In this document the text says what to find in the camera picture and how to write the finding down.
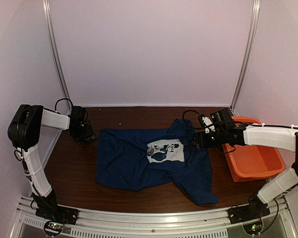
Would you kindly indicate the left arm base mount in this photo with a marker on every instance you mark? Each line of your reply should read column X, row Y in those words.
column 62, row 215

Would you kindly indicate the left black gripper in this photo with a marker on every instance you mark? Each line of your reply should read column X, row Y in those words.
column 88, row 134

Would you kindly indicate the right aluminium frame post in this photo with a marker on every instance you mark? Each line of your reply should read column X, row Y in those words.
column 254, row 20

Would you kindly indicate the left circuit board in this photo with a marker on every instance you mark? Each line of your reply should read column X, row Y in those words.
column 52, row 228

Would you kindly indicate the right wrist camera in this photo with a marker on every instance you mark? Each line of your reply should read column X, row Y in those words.
column 206, row 124

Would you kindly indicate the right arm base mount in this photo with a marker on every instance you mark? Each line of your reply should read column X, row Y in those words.
column 240, row 214

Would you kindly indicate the aluminium frame post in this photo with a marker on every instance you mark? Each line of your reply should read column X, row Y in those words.
column 254, row 20
column 54, row 48

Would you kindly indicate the right circuit board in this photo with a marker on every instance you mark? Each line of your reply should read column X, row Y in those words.
column 253, row 228

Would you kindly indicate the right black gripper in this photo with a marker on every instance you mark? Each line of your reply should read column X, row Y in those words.
column 200, row 142

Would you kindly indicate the orange plastic bin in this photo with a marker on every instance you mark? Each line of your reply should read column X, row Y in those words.
column 249, row 163

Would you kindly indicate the circuit board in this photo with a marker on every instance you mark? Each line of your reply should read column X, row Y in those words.
column 253, row 228
column 52, row 228

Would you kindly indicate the front aluminium rail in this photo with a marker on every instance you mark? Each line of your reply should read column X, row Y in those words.
column 212, row 223

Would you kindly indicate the navy white clothing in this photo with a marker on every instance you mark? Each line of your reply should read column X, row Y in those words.
column 123, row 161

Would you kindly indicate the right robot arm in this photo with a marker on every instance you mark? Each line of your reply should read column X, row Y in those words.
column 220, row 128

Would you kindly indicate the left aluminium frame post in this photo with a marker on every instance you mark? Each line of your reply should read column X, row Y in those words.
column 54, row 48

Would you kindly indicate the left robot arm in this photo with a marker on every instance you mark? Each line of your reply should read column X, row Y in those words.
column 24, row 133

